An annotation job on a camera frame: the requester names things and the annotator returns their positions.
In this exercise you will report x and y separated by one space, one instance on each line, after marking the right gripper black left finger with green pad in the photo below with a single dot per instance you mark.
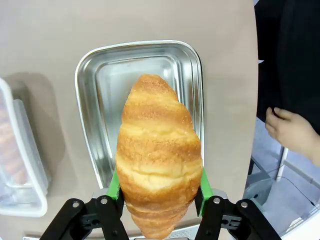
113 187

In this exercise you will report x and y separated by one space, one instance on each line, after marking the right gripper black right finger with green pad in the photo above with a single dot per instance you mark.
206 190

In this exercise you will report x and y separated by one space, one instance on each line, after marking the golden croissant bread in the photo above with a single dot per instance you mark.
157 155

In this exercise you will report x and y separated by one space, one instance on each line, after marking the person's bare forearm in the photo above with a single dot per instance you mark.
313 152

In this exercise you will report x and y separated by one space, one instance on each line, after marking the clear plastic airtight container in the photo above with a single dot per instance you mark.
30 162

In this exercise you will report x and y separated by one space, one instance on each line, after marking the rectangular stainless steel container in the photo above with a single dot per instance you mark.
105 82

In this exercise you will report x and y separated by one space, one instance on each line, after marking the person's bare hand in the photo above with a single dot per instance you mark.
290 127

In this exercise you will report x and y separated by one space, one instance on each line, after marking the grey metal floor base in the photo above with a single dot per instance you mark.
258 182

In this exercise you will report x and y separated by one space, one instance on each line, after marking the person's black clothing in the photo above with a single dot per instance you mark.
290 50

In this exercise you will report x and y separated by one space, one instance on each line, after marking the white metal frame leg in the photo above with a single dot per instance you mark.
282 165

